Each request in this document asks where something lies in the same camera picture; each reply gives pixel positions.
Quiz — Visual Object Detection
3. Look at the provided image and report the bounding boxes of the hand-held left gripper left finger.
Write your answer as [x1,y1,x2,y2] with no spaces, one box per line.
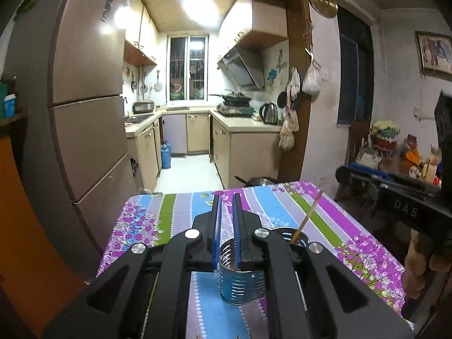
[42,195,223,339]

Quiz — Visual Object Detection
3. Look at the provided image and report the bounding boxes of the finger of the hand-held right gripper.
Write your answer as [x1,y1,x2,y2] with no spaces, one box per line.
[335,164,392,195]

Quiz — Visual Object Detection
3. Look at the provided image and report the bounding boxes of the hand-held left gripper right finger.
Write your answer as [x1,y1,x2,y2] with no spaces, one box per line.
[232,194,414,339]

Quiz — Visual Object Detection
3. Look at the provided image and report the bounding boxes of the perforated metal utensil holder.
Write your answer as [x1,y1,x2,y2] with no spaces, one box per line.
[216,227,311,306]

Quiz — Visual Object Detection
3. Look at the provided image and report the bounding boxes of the light bamboo chopstick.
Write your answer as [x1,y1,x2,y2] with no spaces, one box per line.
[291,191,324,245]

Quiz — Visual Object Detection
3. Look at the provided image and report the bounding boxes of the wooden utensils bundle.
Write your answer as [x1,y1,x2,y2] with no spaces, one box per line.
[422,145,442,184]

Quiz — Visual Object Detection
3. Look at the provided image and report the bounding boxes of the person's right hand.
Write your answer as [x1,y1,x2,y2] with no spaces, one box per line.
[404,229,430,301]

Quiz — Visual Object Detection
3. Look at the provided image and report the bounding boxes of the floral striped tablecloth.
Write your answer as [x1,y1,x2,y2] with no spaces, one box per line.
[96,180,407,339]

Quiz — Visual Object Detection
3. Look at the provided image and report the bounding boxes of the potted artificial flowers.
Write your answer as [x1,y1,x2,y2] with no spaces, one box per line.
[371,121,402,153]

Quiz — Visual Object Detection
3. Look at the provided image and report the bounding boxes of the orange toy figure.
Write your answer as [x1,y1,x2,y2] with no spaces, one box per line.
[403,134,423,167]

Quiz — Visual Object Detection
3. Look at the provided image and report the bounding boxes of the black frying pan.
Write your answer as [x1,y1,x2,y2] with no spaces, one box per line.
[235,176,279,187]

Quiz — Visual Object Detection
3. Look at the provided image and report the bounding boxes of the beige stove counter cabinet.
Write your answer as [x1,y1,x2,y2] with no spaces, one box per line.
[210,109,284,190]

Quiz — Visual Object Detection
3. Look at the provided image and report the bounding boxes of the hanging plastic bags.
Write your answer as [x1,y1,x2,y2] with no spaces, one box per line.
[278,67,301,149]

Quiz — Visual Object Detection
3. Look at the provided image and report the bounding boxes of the blue gas cylinder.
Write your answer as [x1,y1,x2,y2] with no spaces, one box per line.
[160,140,172,169]

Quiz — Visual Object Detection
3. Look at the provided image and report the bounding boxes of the white hanging plastic bag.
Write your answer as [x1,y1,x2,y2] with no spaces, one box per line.
[302,60,323,96]

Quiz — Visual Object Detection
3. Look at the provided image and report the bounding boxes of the steel electric kettle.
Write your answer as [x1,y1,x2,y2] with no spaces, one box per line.
[259,102,279,125]

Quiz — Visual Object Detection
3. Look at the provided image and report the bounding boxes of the beige window counter cabinet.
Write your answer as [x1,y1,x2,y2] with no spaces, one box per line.
[160,108,212,155]

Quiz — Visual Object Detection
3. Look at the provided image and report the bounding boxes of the dark room window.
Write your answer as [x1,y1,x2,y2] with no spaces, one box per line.
[337,5,375,127]

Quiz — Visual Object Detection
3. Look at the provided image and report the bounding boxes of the beige sink counter cabinet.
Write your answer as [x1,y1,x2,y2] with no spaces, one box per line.
[125,111,164,192]

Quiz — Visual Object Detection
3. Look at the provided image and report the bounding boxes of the gas stove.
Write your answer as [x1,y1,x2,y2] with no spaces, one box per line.
[216,104,255,117]

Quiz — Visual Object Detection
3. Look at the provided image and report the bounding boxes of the black wok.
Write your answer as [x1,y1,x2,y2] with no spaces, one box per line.
[208,92,253,105]

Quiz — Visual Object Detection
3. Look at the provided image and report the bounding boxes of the grey countertop appliance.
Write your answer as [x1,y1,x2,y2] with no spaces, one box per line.
[132,101,156,114]

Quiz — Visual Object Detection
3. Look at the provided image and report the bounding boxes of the steel range hood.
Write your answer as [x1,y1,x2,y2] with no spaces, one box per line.
[217,47,265,91]

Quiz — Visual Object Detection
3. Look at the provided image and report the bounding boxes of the grey refrigerator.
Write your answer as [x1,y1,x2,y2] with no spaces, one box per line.
[5,0,142,283]

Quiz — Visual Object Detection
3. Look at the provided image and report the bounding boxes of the kitchen window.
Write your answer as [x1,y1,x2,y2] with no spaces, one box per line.
[166,34,210,101]

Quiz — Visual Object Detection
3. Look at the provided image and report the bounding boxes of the ceiling light panel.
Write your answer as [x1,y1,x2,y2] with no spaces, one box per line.
[169,0,244,26]

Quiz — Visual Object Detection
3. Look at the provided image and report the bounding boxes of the blue label jar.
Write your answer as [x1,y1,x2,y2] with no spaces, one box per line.
[3,94,18,118]

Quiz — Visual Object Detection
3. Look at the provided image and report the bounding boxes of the framed wall picture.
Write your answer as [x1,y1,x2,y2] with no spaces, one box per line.
[415,31,452,78]

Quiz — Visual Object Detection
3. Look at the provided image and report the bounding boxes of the gold wall clock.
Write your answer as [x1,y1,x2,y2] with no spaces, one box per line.
[308,0,339,18]

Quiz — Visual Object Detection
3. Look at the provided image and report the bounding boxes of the beige wall cabinet over hood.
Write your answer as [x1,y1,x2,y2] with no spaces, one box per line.
[219,0,291,51]

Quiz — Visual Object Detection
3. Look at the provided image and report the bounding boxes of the beige wall cabinets with handles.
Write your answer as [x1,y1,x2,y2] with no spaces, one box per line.
[123,0,158,66]

